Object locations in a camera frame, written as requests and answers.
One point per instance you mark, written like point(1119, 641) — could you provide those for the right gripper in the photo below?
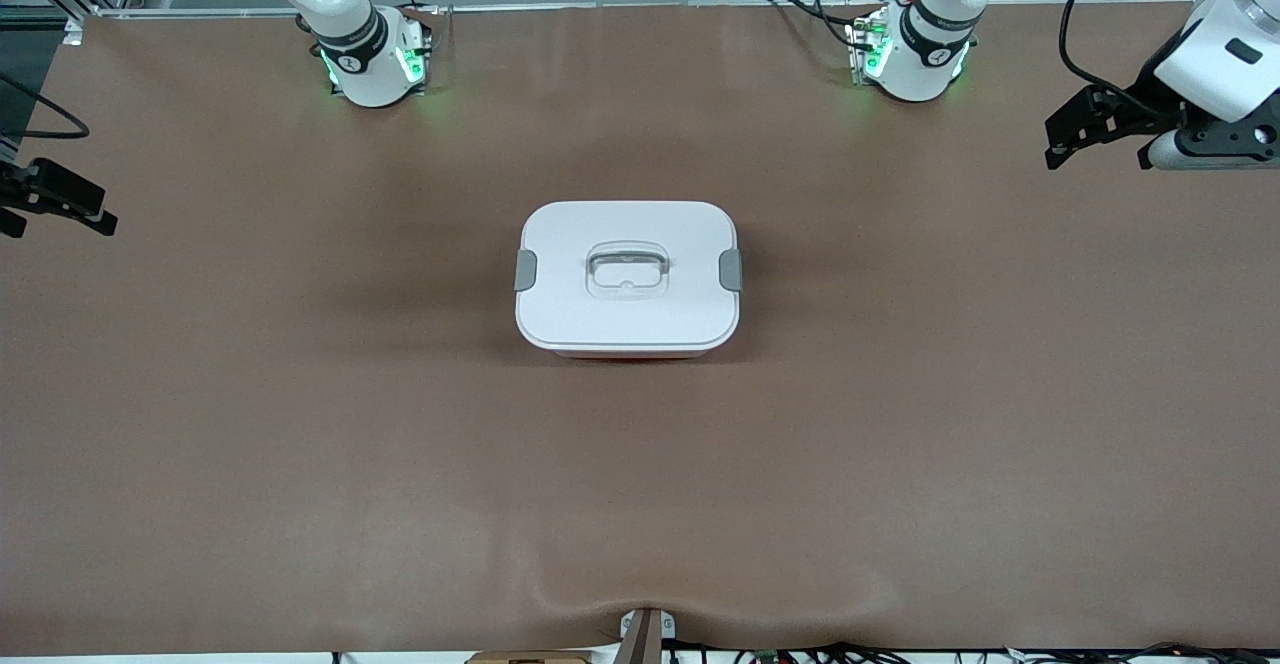
point(40, 187)

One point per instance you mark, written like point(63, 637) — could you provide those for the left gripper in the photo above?
point(1140, 110)

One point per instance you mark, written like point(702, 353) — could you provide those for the white box lid grey latches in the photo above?
point(560, 314)

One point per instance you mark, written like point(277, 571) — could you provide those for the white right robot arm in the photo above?
point(370, 64)

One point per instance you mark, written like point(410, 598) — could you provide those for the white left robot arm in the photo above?
point(930, 54)

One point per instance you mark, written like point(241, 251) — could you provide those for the pink plastic box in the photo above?
point(630, 355)

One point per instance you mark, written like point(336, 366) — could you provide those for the brown cardboard piece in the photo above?
point(530, 658)

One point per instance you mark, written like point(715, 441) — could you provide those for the metal table clamp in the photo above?
point(643, 639)

